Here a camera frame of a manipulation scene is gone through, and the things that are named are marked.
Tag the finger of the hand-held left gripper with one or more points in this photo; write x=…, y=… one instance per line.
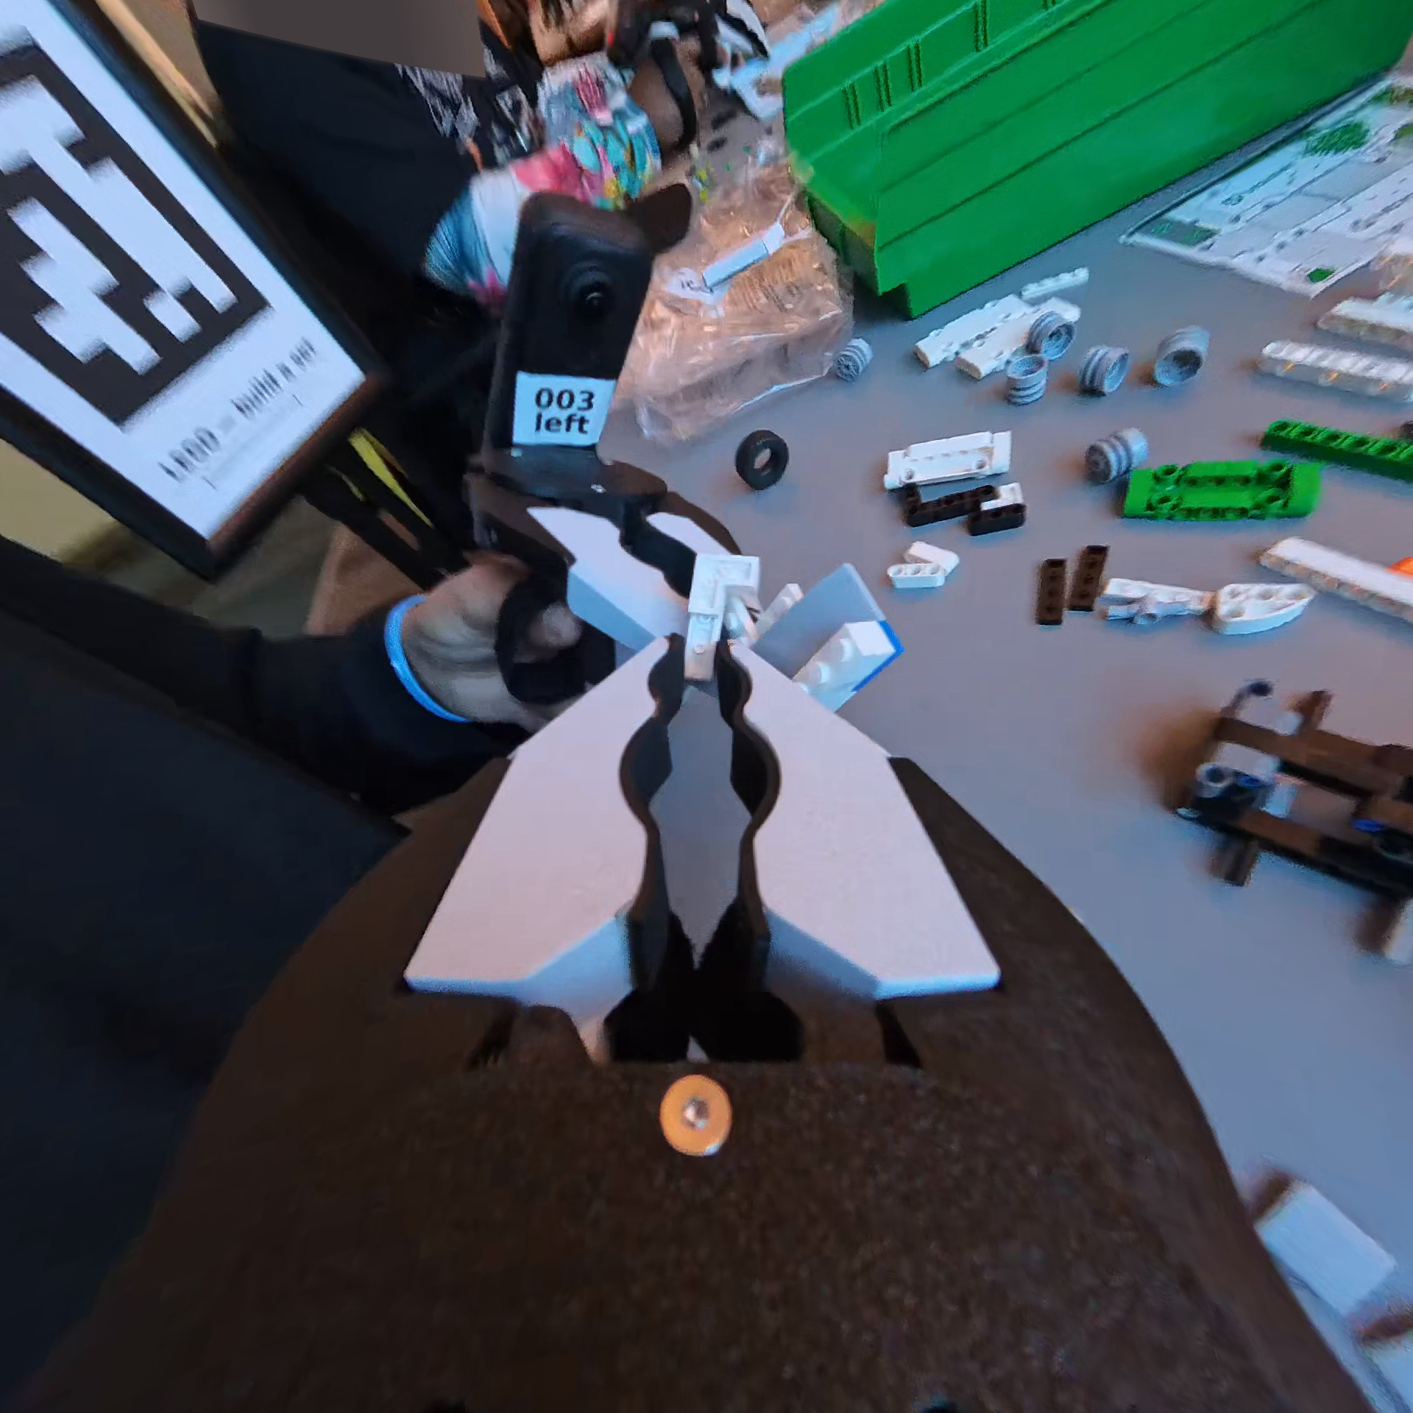
x=691, y=543
x=608, y=585

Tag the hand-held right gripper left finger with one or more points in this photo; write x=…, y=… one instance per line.
x=531, y=871

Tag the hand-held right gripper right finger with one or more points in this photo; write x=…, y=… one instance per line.
x=872, y=871

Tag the thin white lego plate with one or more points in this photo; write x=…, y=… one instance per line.
x=707, y=595

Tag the white blue lego assembly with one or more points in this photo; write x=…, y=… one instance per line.
x=840, y=651

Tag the person's left forearm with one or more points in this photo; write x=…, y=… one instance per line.
x=221, y=684

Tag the black lego tyre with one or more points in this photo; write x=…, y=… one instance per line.
x=746, y=461

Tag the white short lego beam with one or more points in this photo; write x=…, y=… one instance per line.
x=923, y=568

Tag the grey lego wheel hub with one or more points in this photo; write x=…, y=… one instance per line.
x=1182, y=356
x=1027, y=380
x=1056, y=334
x=1104, y=370
x=1116, y=455
x=852, y=360

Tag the black lego beam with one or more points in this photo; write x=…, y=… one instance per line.
x=961, y=509

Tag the white medium lego beam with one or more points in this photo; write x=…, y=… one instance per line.
x=950, y=457

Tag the black lego plate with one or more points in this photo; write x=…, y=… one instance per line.
x=1089, y=577
x=1052, y=590

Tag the cluster of white lego pieces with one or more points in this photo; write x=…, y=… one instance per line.
x=983, y=331

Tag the light grey lego connector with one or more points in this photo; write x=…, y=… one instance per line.
x=1155, y=598

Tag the partly built lego truck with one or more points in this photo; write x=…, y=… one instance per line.
x=1303, y=794

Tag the white rounded lego liftarm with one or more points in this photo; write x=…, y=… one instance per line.
x=1259, y=607

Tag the white long lego beam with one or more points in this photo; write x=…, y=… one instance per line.
x=1336, y=573

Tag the pile of small lego pins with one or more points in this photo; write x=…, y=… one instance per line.
x=1325, y=1246

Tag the green lego beam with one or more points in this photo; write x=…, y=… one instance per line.
x=1341, y=447

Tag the white holed lego beam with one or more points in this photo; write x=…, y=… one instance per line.
x=1336, y=370
x=1370, y=319

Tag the person's left hand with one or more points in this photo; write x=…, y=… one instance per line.
x=453, y=639

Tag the clear plastic bag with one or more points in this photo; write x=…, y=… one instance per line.
x=751, y=319

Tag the blue wristband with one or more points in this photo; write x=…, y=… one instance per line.
x=415, y=662

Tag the person's torso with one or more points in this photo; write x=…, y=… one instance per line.
x=166, y=938

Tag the framed marker sign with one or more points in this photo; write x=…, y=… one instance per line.
x=134, y=254

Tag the green storage bin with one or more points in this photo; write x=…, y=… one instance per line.
x=1049, y=133

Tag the green white leaflet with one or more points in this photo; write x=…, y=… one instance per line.
x=1293, y=208

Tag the green lego frame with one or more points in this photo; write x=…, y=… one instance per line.
x=1220, y=491

